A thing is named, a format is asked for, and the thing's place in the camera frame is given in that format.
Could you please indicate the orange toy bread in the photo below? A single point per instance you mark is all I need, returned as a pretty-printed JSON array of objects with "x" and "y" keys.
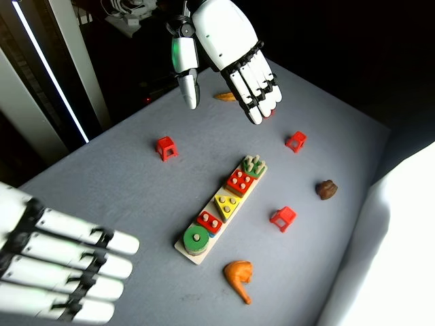
[{"x": 226, "y": 97}]

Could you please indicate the red toy stool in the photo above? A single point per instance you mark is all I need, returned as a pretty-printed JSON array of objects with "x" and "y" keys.
[
  {"x": 166, "y": 144},
  {"x": 298, "y": 137},
  {"x": 285, "y": 215}
]

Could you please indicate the brown toy food piece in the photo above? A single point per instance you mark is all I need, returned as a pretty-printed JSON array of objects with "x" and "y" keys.
[{"x": 326, "y": 189}]

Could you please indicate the grey table cloth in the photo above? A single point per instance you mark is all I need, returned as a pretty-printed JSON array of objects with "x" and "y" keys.
[{"x": 136, "y": 190}]

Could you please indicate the red-topped oblong block stack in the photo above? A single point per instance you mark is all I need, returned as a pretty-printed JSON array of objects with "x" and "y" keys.
[{"x": 210, "y": 221}]

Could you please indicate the colourful rings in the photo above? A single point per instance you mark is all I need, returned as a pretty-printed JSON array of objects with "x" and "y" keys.
[{"x": 190, "y": 239}]

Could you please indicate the orange toy chicken leg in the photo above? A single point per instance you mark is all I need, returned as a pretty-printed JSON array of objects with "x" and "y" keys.
[{"x": 238, "y": 271}]

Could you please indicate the white frame post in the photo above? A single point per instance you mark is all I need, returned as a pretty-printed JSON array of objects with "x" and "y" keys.
[{"x": 81, "y": 51}]

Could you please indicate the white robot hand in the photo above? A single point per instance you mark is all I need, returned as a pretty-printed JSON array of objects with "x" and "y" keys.
[
  {"x": 51, "y": 244},
  {"x": 224, "y": 34}
]

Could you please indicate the yellow-topped triangle block stack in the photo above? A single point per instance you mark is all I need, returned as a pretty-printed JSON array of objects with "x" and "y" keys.
[{"x": 227, "y": 203}]

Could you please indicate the wooden peg board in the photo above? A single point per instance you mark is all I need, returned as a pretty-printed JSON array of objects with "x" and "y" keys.
[{"x": 197, "y": 259}]

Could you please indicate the white backdrop sheet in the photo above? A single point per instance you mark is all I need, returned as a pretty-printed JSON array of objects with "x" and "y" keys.
[{"x": 391, "y": 254}]

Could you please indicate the white LED light strip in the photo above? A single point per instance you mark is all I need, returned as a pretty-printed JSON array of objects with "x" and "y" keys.
[{"x": 47, "y": 68}]

